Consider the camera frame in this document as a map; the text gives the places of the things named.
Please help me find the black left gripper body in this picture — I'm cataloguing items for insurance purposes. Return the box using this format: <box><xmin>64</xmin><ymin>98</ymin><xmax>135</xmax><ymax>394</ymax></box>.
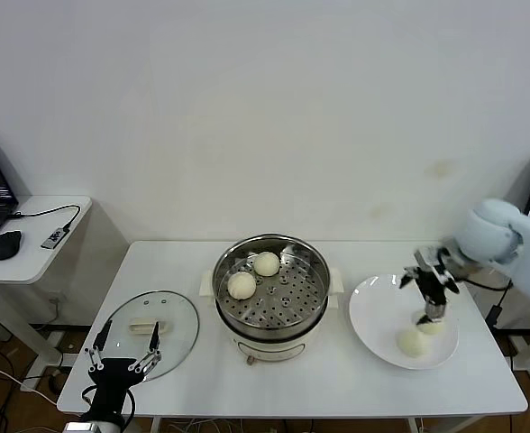
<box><xmin>87</xmin><ymin>358</ymin><xmax>143</xmax><ymax>419</ymax></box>

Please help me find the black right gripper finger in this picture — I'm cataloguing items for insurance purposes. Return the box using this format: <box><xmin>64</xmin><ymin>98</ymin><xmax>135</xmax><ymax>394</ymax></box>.
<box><xmin>416</xmin><ymin>303</ymin><xmax>447</xmax><ymax>327</ymax></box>
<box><xmin>397</xmin><ymin>269</ymin><xmax>420</xmax><ymax>290</ymax></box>

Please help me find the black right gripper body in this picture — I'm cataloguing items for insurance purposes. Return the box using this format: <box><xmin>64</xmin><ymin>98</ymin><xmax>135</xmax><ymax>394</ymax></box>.
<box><xmin>412</xmin><ymin>263</ymin><xmax>463</xmax><ymax>309</ymax></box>

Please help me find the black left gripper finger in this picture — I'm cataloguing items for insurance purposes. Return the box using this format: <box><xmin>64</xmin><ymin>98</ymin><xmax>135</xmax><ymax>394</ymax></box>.
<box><xmin>85</xmin><ymin>318</ymin><xmax>114</xmax><ymax>373</ymax></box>
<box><xmin>128</xmin><ymin>320</ymin><xmax>163</xmax><ymax>375</ymax></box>

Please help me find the white steamed baozi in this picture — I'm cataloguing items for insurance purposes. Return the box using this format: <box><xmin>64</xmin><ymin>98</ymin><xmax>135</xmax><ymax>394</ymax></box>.
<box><xmin>252</xmin><ymin>251</ymin><xmax>280</xmax><ymax>278</ymax></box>
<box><xmin>416</xmin><ymin>318</ymin><xmax>444</xmax><ymax>337</ymax></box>
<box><xmin>396</xmin><ymin>328</ymin><xmax>428</xmax><ymax>359</ymax></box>
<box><xmin>226</xmin><ymin>271</ymin><xmax>258</xmax><ymax>300</ymax></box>

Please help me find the round glass pot lid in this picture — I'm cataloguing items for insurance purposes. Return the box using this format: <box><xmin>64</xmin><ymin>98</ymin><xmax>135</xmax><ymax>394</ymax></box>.
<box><xmin>97</xmin><ymin>290</ymin><xmax>202</xmax><ymax>382</ymax></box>

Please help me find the perforated steel steamer basket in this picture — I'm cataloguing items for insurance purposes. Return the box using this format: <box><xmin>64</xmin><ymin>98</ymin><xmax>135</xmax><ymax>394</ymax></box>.
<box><xmin>214</xmin><ymin>233</ymin><xmax>333</xmax><ymax>339</ymax></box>

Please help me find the round white plate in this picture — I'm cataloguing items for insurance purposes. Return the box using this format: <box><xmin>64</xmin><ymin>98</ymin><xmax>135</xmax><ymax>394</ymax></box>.
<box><xmin>348</xmin><ymin>274</ymin><xmax>461</xmax><ymax>372</ymax></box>

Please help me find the cream electric cooker pot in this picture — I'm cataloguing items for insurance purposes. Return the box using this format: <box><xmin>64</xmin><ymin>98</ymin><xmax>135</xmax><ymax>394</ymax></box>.
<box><xmin>200</xmin><ymin>265</ymin><xmax>343</xmax><ymax>367</ymax></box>

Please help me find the silver usb hub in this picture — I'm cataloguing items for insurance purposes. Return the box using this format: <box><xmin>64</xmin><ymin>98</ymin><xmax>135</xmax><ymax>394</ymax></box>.
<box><xmin>41</xmin><ymin>224</ymin><xmax>72</xmax><ymax>249</ymax></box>

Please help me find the black computer mouse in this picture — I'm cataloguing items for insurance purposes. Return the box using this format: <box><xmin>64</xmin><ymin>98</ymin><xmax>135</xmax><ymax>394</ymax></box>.
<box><xmin>0</xmin><ymin>229</ymin><xmax>23</xmax><ymax>261</ymax></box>

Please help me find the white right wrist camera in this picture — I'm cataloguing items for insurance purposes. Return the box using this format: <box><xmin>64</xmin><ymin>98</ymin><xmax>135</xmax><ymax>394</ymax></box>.
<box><xmin>412</xmin><ymin>246</ymin><xmax>442</xmax><ymax>272</ymax></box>

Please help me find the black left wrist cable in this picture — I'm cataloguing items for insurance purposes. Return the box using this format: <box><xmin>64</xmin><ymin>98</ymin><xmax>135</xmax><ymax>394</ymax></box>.
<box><xmin>82</xmin><ymin>385</ymin><xmax>136</xmax><ymax>428</ymax></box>

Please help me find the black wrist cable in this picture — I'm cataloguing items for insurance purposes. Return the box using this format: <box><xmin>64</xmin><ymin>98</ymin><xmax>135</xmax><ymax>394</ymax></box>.
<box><xmin>82</xmin><ymin>385</ymin><xmax>136</xmax><ymax>428</ymax></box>
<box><xmin>462</xmin><ymin>268</ymin><xmax>515</xmax><ymax>290</ymax></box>

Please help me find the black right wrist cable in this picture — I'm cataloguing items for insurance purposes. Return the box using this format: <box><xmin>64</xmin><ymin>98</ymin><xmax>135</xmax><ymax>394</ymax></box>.
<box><xmin>462</xmin><ymin>268</ymin><xmax>515</xmax><ymax>290</ymax></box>

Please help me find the black cable with power adapter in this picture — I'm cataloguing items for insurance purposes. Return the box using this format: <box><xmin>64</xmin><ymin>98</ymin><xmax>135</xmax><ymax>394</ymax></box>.
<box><xmin>486</xmin><ymin>279</ymin><xmax>515</xmax><ymax>335</ymax></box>

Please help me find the white floor cable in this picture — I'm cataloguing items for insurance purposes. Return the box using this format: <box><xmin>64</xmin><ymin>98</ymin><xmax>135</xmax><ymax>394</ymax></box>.
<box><xmin>0</xmin><ymin>351</ymin><xmax>61</xmax><ymax>407</ymax></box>

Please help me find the white cable bundle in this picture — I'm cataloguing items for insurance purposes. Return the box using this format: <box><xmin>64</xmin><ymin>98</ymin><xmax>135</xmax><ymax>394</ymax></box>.
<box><xmin>165</xmin><ymin>418</ymin><xmax>248</xmax><ymax>433</ymax></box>

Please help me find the black usb cable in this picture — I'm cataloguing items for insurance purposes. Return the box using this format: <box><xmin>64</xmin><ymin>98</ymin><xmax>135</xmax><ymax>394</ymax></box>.
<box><xmin>10</xmin><ymin>205</ymin><xmax>83</xmax><ymax>229</ymax></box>

